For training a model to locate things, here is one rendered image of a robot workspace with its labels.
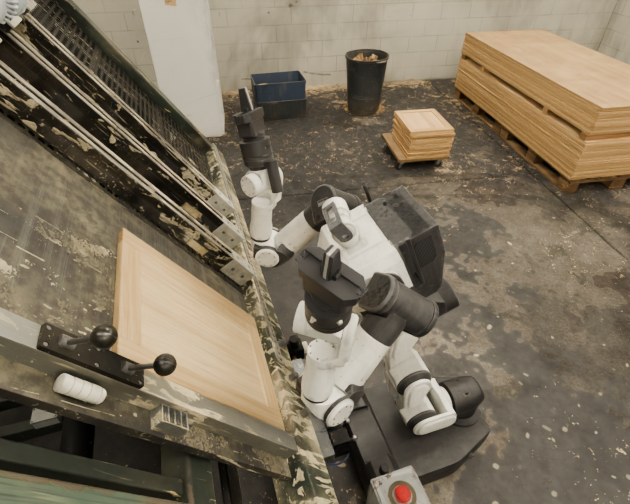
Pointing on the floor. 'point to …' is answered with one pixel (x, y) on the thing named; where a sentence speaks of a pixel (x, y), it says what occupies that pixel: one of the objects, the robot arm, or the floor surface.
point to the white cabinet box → (186, 59)
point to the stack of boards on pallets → (560, 105)
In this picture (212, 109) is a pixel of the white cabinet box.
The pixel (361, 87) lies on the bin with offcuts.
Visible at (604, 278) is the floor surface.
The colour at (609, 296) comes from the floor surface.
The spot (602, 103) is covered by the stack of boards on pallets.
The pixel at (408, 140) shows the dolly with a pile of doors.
